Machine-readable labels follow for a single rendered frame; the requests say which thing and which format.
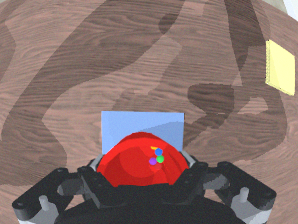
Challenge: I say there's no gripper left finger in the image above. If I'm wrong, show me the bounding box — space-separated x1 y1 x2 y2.
12 154 127 224

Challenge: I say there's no yellow sticky-note pad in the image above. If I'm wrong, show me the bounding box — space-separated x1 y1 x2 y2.
266 40 295 95

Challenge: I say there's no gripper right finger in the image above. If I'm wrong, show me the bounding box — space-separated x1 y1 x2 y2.
161 151 277 224

